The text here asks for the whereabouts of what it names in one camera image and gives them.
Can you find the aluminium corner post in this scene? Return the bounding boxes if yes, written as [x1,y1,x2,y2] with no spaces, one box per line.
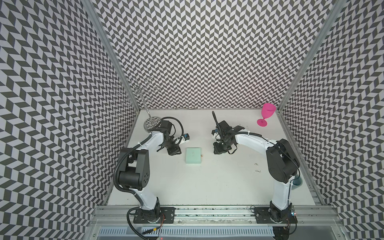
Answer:
[82,0,140,113]
[278,0,347,112]

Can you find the aluminium front rail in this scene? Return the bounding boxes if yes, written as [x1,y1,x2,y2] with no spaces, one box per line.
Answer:
[86,205,350,240]

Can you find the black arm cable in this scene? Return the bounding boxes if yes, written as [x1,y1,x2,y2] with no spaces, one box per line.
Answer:
[211,110,221,130]
[161,116,185,142]

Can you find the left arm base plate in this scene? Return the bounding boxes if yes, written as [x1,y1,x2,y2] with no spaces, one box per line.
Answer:
[133,207,176,224]

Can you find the grey-blue small bowl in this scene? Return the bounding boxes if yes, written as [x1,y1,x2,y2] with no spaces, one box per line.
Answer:
[293,175,303,187]

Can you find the aluminium right corner post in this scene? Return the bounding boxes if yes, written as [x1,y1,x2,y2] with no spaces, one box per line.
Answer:
[278,0,347,112]

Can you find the mint box front left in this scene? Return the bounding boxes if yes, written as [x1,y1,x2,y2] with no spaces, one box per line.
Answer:
[186,148,202,164]

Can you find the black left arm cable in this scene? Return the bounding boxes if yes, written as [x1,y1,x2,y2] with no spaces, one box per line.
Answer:
[161,116,185,142]

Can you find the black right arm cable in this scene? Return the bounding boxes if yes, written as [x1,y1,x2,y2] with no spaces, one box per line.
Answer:
[211,110,221,130]

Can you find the pink plastic wine glass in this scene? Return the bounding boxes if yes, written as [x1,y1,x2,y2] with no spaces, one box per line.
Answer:
[257,103,277,127]

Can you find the aluminium left corner post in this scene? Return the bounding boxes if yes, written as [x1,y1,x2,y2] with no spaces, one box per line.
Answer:
[82,0,140,113]

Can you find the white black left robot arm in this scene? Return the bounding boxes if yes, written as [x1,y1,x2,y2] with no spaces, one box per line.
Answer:
[113,117,189,212]

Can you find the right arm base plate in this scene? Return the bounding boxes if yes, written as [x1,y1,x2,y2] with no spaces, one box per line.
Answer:
[251,207,298,225]

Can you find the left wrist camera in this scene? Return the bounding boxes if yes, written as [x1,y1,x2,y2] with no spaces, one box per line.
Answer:
[177,134,190,144]

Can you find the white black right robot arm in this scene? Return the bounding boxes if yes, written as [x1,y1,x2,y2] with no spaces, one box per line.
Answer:
[212,121,300,212]

